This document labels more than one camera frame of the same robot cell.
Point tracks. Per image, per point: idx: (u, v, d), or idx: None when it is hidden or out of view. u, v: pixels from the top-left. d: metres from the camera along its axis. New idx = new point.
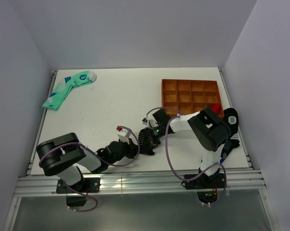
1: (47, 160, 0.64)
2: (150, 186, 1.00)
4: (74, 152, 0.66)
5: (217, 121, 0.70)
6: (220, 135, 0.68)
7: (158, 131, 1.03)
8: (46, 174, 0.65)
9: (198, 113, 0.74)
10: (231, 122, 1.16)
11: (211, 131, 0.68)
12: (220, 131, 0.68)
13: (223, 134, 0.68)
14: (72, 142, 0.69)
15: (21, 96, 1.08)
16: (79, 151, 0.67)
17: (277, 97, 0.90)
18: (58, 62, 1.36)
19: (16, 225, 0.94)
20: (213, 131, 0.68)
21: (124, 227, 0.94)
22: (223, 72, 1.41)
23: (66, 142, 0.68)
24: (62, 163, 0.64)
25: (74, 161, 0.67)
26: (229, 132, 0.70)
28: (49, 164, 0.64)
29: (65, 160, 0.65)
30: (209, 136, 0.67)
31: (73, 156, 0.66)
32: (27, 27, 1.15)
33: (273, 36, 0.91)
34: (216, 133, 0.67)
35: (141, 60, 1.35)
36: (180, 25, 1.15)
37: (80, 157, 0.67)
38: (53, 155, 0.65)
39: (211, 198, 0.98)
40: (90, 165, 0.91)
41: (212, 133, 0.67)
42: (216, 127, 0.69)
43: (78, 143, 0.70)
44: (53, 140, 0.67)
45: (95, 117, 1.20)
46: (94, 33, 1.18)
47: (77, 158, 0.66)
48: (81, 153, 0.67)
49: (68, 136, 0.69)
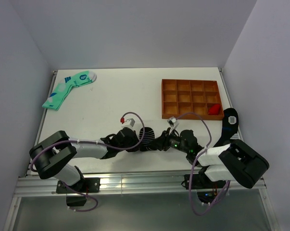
1: (41, 162, 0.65)
2: (150, 186, 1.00)
4: (64, 150, 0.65)
5: (252, 154, 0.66)
6: (257, 171, 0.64)
7: (176, 146, 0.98)
8: (42, 177, 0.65)
9: (228, 146, 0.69)
10: (231, 122, 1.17)
11: (247, 166, 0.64)
12: (257, 166, 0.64)
13: (260, 169, 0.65)
14: (62, 140, 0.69)
15: (20, 96, 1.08)
16: (69, 147, 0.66)
17: (277, 98, 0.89)
18: (57, 62, 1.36)
19: (17, 225, 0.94)
20: (250, 167, 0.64)
21: (124, 228, 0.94)
22: (223, 72, 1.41)
23: (55, 141, 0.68)
24: (54, 162, 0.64)
25: (68, 159, 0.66)
26: (266, 165, 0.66)
28: (43, 167, 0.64)
29: (56, 160, 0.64)
30: (247, 173, 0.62)
31: (63, 154, 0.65)
32: (27, 27, 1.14)
33: (273, 37, 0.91)
34: (253, 170, 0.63)
35: (141, 60, 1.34)
36: (180, 25, 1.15)
37: (71, 154, 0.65)
38: (44, 157, 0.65)
39: (211, 198, 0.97)
40: (97, 153, 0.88)
41: (249, 170, 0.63)
42: (252, 162, 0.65)
43: (69, 140, 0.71)
44: (42, 143, 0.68)
45: (95, 117, 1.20)
46: (93, 33, 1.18)
47: (69, 156, 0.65)
48: (71, 150, 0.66)
49: (56, 135, 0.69)
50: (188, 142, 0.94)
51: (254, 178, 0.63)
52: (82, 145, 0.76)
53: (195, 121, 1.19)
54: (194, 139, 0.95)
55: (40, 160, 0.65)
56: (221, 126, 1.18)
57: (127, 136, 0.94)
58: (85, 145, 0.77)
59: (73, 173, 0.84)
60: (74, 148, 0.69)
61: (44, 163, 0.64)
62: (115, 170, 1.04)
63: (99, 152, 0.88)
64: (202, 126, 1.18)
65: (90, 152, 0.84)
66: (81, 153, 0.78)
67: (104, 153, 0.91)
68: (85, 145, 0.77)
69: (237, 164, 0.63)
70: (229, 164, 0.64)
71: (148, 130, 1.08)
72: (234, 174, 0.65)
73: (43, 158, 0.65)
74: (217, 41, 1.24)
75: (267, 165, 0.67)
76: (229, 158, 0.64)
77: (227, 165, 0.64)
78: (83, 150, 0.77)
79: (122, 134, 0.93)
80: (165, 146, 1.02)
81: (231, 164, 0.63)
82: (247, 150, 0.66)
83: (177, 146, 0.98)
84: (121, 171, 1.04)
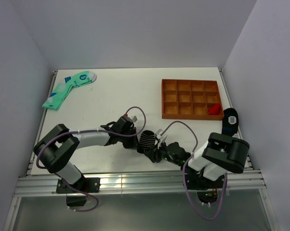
1: (46, 158, 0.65)
2: (150, 186, 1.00)
4: (67, 142, 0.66)
5: (228, 140, 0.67)
6: (242, 154, 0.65)
7: (166, 159, 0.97)
8: (51, 171, 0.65)
9: (208, 142, 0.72)
10: (231, 122, 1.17)
11: (231, 154, 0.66)
12: (239, 149, 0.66)
13: (244, 150, 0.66)
14: (63, 133, 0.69)
15: (20, 96, 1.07)
16: (72, 138, 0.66)
17: (277, 98, 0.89)
18: (57, 62, 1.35)
19: (17, 225, 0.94)
20: (233, 153, 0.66)
21: (124, 228, 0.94)
22: (223, 72, 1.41)
23: (57, 134, 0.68)
24: (60, 155, 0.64)
25: (72, 149, 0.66)
26: (247, 144, 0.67)
28: (50, 162, 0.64)
29: (61, 151, 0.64)
30: (232, 160, 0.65)
31: (67, 145, 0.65)
32: (27, 26, 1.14)
33: (273, 37, 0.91)
34: (238, 155, 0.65)
35: (140, 60, 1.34)
36: (180, 25, 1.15)
37: (74, 143, 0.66)
38: (50, 151, 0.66)
39: (211, 198, 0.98)
40: (100, 141, 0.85)
41: (233, 156, 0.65)
42: (233, 147, 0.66)
43: (69, 132, 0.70)
44: (44, 139, 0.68)
45: (95, 117, 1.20)
46: (93, 32, 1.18)
47: (72, 146, 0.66)
48: (74, 140, 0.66)
49: (57, 129, 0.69)
50: (178, 155, 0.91)
51: (241, 161, 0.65)
52: (83, 134, 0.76)
53: (195, 121, 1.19)
54: (181, 150, 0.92)
55: (46, 155, 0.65)
56: (221, 125, 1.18)
57: (127, 122, 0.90)
58: (87, 134, 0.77)
59: (70, 171, 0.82)
60: (77, 138, 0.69)
61: (51, 158, 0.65)
62: (115, 170, 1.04)
63: (101, 140, 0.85)
64: (202, 126, 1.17)
65: (92, 142, 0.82)
66: (82, 143, 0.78)
67: (107, 139, 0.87)
68: (86, 134, 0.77)
69: (219, 156, 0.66)
70: (213, 159, 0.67)
71: (150, 134, 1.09)
72: (224, 165, 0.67)
73: (48, 152, 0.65)
74: (217, 41, 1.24)
75: (248, 143, 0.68)
76: (210, 153, 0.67)
77: (213, 160, 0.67)
78: (84, 140, 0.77)
79: (123, 120, 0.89)
80: (157, 159, 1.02)
81: (215, 158, 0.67)
82: (223, 138, 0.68)
83: (167, 159, 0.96)
84: (120, 171, 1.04)
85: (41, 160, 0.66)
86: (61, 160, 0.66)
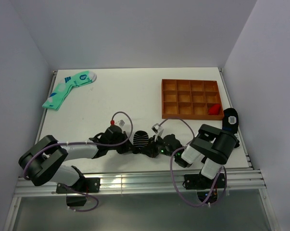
1: (32, 171, 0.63)
2: (150, 186, 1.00)
4: (55, 154, 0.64)
5: (217, 132, 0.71)
6: (227, 146, 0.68)
7: (162, 151, 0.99)
8: (37, 184, 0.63)
9: (198, 132, 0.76)
10: (231, 122, 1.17)
11: (217, 145, 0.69)
12: (225, 141, 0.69)
13: (229, 142, 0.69)
14: (50, 145, 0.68)
15: (20, 96, 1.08)
16: (60, 150, 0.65)
17: (277, 98, 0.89)
18: (58, 62, 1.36)
19: (17, 225, 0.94)
20: (219, 144, 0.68)
21: (124, 228, 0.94)
22: (223, 72, 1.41)
23: (44, 146, 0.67)
24: (46, 168, 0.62)
25: (60, 161, 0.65)
26: (234, 139, 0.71)
28: (35, 174, 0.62)
29: (48, 163, 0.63)
30: (216, 150, 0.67)
31: (55, 158, 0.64)
32: (27, 26, 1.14)
33: (273, 37, 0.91)
34: (223, 146, 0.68)
35: (140, 60, 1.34)
36: (180, 25, 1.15)
37: (63, 156, 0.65)
38: (37, 163, 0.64)
39: (211, 198, 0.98)
40: (87, 154, 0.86)
41: (219, 147, 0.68)
42: (220, 139, 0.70)
43: (57, 143, 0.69)
44: (30, 150, 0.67)
45: (95, 117, 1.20)
46: (93, 32, 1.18)
47: (60, 158, 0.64)
48: (63, 152, 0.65)
49: (45, 140, 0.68)
50: (173, 147, 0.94)
51: (225, 152, 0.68)
52: (72, 147, 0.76)
53: (195, 121, 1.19)
54: (176, 142, 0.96)
55: (32, 167, 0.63)
56: (221, 125, 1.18)
57: (115, 133, 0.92)
58: (76, 147, 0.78)
59: (69, 173, 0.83)
60: (65, 150, 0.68)
61: (37, 170, 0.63)
62: (115, 170, 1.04)
63: (90, 152, 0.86)
64: None
65: (80, 154, 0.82)
66: (71, 156, 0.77)
67: (95, 152, 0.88)
68: (75, 147, 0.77)
69: (205, 145, 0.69)
70: (199, 147, 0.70)
71: (143, 134, 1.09)
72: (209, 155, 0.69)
73: (34, 164, 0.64)
74: (217, 41, 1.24)
75: (236, 138, 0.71)
76: (197, 142, 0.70)
77: (199, 149, 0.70)
78: (74, 153, 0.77)
79: (110, 131, 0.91)
80: (153, 154, 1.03)
81: (201, 147, 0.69)
82: (212, 130, 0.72)
83: (164, 151, 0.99)
84: (120, 170, 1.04)
85: (27, 173, 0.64)
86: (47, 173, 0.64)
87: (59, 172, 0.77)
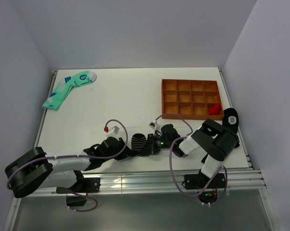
1: (17, 182, 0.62)
2: (150, 186, 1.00)
4: (39, 168, 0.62)
5: (220, 129, 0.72)
6: (227, 143, 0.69)
7: (162, 143, 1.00)
8: (18, 195, 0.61)
9: (201, 126, 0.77)
10: (231, 122, 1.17)
11: (217, 140, 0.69)
12: (226, 138, 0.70)
13: (230, 140, 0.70)
14: (38, 158, 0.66)
15: (20, 96, 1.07)
16: (45, 165, 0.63)
17: (277, 98, 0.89)
18: (58, 62, 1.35)
19: (17, 225, 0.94)
20: (219, 140, 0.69)
21: (124, 227, 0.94)
22: (223, 72, 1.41)
23: (31, 159, 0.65)
24: (29, 181, 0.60)
25: (44, 176, 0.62)
26: (235, 139, 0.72)
28: (18, 186, 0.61)
29: (31, 178, 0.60)
30: (216, 145, 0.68)
31: (38, 172, 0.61)
32: (27, 26, 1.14)
33: (273, 37, 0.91)
34: (223, 143, 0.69)
35: (140, 60, 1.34)
36: (180, 25, 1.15)
37: (47, 171, 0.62)
38: (21, 175, 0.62)
39: (211, 198, 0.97)
40: (78, 166, 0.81)
41: (219, 143, 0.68)
42: (221, 135, 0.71)
43: (45, 157, 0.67)
44: (17, 161, 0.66)
45: (95, 117, 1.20)
46: (93, 32, 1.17)
47: (44, 173, 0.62)
48: (47, 167, 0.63)
49: (33, 153, 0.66)
50: (170, 134, 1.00)
51: (224, 150, 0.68)
52: (61, 160, 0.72)
53: (195, 121, 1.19)
54: (173, 131, 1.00)
55: (17, 178, 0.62)
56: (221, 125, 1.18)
57: (111, 147, 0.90)
58: (64, 160, 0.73)
59: (64, 178, 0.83)
60: (51, 165, 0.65)
61: (20, 182, 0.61)
62: (115, 170, 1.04)
63: (81, 165, 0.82)
64: None
65: (70, 167, 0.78)
66: (59, 169, 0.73)
67: (87, 165, 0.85)
68: (63, 160, 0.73)
69: (206, 139, 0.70)
70: (199, 140, 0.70)
71: (140, 136, 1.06)
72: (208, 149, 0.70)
73: (19, 175, 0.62)
74: (217, 41, 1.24)
75: (236, 139, 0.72)
76: (198, 134, 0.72)
77: (199, 142, 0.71)
78: (61, 166, 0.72)
79: (106, 143, 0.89)
80: (154, 150, 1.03)
81: (201, 140, 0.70)
82: (215, 126, 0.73)
83: (164, 143, 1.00)
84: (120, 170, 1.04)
85: (11, 183, 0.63)
86: (29, 187, 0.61)
87: (53, 177, 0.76)
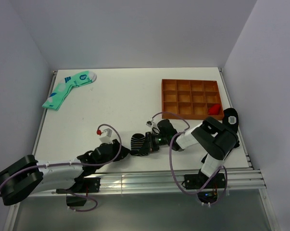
1: (6, 189, 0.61)
2: (150, 186, 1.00)
4: (29, 177, 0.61)
5: (220, 128, 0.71)
6: (227, 143, 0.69)
7: (160, 139, 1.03)
8: (8, 203, 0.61)
9: (202, 123, 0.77)
10: (231, 122, 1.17)
11: (217, 139, 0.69)
12: (226, 138, 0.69)
13: (230, 140, 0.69)
14: (29, 166, 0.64)
15: (20, 96, 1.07)
16: (36, 174, 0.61)
17: (277, 98, 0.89)
18: (58, 62, 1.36)
19: (17, 225, 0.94)
20: (219, 139, 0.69)
21: (124, 227, 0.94)
22: (223, 72, 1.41)
23: (23, 167, 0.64)
24: (18, 190, 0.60)
25: (34, 185, 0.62)
26: (235, 138, 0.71)
28: (8, 194, 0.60)
29: (20, 186, 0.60)
30: (215, 144, 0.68)
31: (28, 182, 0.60)
32: (27, 26, 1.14)
33: (273, 37, 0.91)
34: (223, 142, 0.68)
35: (140, 60, 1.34)
36: (180, 25, 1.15)
37: (37, 181, 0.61)
38: (11, 183, 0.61)
39: (211, 198, 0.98)
40: (71, 173, 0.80)
41: (218, 142, 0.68)
42: (221, 134, 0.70)
43: (36, 166, 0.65)
44: (8, 168, 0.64)
45: (95, 117, 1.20)
46: (93, 32, 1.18)
47: (34, 182, 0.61)
48: (38, 177, 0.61)
49: (24, 160, 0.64)
50: (165, 129, 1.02)
51: (224, 149, 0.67)
52: (52, 168, 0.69)
53: (195, 121, 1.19)
54: (169, 125, 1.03)
55: (6, 186, 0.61)
56: None
57: (104, 154, 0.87)
58: (56, 169, 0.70)
59: (60, 181, 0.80)
60: (42, 173, 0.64)
61: (10, 190, 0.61)
62: (115, 170, 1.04)
63: (74, 173, 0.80)
64: None
65: (63, 174, 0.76)
66: (50, 177, 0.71)
67: (80, 172, 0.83)
68: (55, 169, 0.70)
69: (206, 137, 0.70)
70: (199, 138, 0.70)
71: (140, 136, 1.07)
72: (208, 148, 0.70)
73: (9, 184, 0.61)
74: (217, 41, 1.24)
75: (236, 138, 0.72)
76: (198, 133, 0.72)
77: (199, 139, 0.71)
78: (53, 174, 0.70)
79: (98, 151, 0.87)
80: (152, 148, 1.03)
81: (201, 138, 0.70)
82: (216, 124, 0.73)
83: (161, 139, 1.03)
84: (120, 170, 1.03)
85: (1, 191, 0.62)
86: (18, 195, 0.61)
87: (47, 182, 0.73)
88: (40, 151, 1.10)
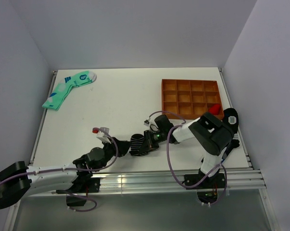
1: None
2: (149, 186, 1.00)
4: (18, 185, 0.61)
5: (218, 124, 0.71)
6: (223, 139, 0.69)
7: (158, 136, 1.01)
8: None
9: (199, 118, 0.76)
10: (231, 122, 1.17)
11: (213, 135, 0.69)
12: (221, 134, 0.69)
13: (225, 136, 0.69)
14: (18, 173, 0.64)
15: (20, 96, 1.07)
16: (24, 182, 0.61)
17: (277, 98, 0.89)
18: (58, 62, 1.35)
19: (17, 225, 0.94)
20: (216, 134, 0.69)
21: (124, 227, 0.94)
22: (223, 72, 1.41)
23: (13, 173, 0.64)
24: (6, 197, 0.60)
25: (21, 193, 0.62)
26: (231, 135, 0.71)
28: None
29: (7, 194, 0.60)
30: (212, 140, 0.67)
31: (15, 188, 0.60)
32: (26, 26, 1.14)
33: (273, 37, 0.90)
34: (220, 138, 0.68)
35: (140, 60, 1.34)
36: (180, 25, 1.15)
37: (24, 188, 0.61)
38: (0, 188, 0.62)
39: (211, 198, 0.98)
40: (64, 179, 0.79)
41: (215, 138, 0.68)
42: (217, 130, 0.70)
43: (26, 173, 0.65)
44: None
45: (95, 117, 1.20)
46: (93, 32, 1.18)
47: (22, 190, 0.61)
48: (25, 185, 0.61)
49: (14, 167, 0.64)
50: (161, 122, 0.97)
51: (220, 145, 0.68)
52: (43, 175, 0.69)
53: None
54: (164, 119, 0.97)
55: None
56: None
57: (94, 160, 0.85)
58: (46, 175, 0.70)
59: (56, 186, 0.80)
60: (31, 181, 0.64)
61: None
62: (115, 170, 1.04)
63: (68, 178, 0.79)
64: None
65: (55, 181, 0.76)
66: (42, 183, 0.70)
67: (75, 177, 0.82)
68: (45, 175, 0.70)
69: (203, 133, 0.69)
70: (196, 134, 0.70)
71: (139, 136, 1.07)
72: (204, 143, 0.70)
73: None
74: (217, 41, 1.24)
75: (232, 134, 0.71)
76: (195, 128, 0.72)
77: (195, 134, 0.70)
78: (44, 181, 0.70)
79: (89, 157, 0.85)
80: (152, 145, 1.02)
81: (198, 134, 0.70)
82: (213, 121, 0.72)
83: (159, 135, 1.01)
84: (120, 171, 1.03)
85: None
86: (6, 201, 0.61)
87: (40, 187, 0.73)
88: (40, 151, 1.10)
